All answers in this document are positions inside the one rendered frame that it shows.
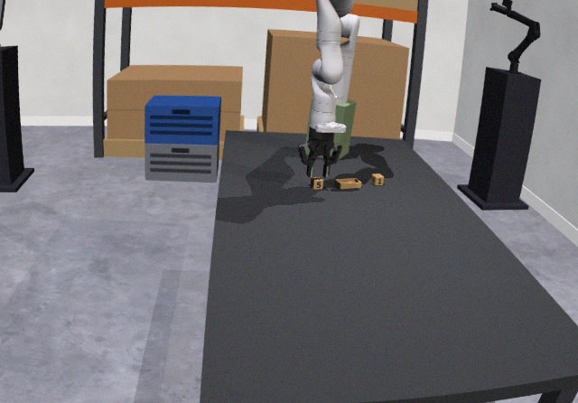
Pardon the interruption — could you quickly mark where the tan rectangular tray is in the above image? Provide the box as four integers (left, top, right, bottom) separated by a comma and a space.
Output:
335, 178, 362, 189

